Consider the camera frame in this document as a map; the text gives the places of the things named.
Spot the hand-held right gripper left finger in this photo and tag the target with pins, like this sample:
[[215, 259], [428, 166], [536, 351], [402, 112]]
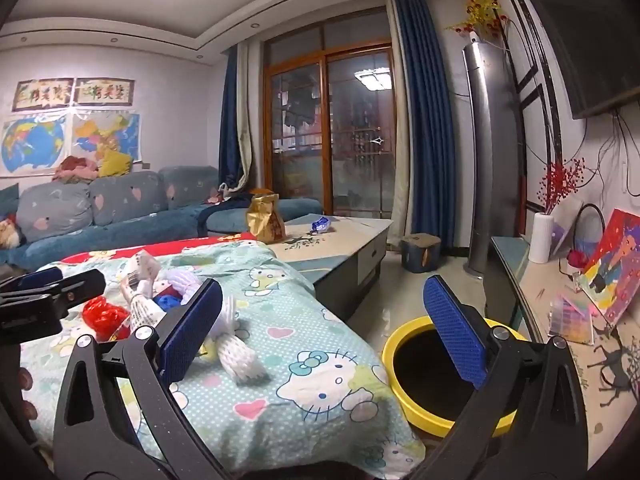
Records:
[[190, 332]]

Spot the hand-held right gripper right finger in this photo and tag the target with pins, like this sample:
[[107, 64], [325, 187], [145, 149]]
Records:
[[452, 330]]

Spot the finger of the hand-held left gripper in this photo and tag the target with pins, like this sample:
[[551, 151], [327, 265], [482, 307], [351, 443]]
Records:
[[35, 279], [75, 287]]

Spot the blue plastic bag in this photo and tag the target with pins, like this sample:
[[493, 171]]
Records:
[[167, 300]]

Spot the red plastic bag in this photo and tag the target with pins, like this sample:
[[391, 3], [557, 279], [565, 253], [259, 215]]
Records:
[[105, 317]]

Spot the barcode paper slip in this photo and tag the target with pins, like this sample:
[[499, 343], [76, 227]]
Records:
[[142, 267]]

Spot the yellow trash bin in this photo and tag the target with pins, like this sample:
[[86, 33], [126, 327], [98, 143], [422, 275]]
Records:
[[415, 412]]

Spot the person's left hand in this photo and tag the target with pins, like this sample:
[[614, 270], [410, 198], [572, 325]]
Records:
[[26, 379]]

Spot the orange plush toy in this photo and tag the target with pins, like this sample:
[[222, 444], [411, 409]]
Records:
[[7, 232]]

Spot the tv cabinet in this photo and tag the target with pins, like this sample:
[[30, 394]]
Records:
[[505, 280]]

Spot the blue patterned sofa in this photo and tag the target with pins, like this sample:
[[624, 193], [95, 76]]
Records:
[[125, 225]]

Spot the grey storage stool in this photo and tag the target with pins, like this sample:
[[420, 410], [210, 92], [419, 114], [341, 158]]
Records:
[[420, 255]]

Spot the red blanket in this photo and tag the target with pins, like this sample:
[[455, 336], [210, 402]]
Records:
[[150, 250]]

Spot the cartoon cat blanket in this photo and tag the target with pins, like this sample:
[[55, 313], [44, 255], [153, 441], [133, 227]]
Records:
[[300, 320]]

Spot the pink clothes pile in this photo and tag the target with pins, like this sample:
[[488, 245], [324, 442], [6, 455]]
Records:
[[75, 170]]

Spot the pastel colour box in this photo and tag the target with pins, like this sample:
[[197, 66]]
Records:
[[570, 317]]

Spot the white paper towel roll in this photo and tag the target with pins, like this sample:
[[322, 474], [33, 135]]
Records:
[[542, 240]]

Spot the yellow pillow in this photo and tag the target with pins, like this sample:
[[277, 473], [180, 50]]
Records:
[[115, 164]]

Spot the dark clothes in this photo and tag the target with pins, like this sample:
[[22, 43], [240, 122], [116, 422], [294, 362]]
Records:
[[225, 205]]

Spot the world map poster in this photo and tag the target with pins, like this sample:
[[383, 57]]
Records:
[[30, 145]]

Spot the gold paper bag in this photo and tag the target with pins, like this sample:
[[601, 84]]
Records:
[[265, 220]]

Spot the beige coffee table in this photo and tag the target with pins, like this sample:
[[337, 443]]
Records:
[[345, 245]]

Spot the red yarn ball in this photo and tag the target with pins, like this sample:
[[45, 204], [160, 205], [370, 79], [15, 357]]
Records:
[[577, 257]]

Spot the purple picture board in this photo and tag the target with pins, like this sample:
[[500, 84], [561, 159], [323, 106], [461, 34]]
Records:
[[567, 227]]

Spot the country map poster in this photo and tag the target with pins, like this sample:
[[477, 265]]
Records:
[[100, 135]]

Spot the blue white wrapper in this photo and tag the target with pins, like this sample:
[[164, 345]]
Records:
[[321, 225]]

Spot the silver tower air conditioner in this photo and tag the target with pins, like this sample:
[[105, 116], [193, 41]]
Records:
[[492, 160]]

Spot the colourful figure painting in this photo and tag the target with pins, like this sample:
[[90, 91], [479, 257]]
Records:
[[615, 260]]

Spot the calligraphy poster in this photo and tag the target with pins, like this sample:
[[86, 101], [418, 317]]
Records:
[[105, 91], [42, 95]]

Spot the red berry branches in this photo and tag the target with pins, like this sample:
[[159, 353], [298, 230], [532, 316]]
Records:
[[560, 180]]

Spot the blue curtain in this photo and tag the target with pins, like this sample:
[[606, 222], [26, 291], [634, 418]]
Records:
[[232, 120], [435, 135]]

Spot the beige curtain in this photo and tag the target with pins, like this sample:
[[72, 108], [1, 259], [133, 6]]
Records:
[[252, 120], [400, 135]]

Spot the wooden glass sliding door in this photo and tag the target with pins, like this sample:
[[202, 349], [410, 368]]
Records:
[[325, 135]]

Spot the yellow artificial flowers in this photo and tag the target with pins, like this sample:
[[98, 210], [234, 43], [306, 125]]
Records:
[[480, 12]]

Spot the wall television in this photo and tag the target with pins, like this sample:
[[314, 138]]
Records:
[[590, 35]]

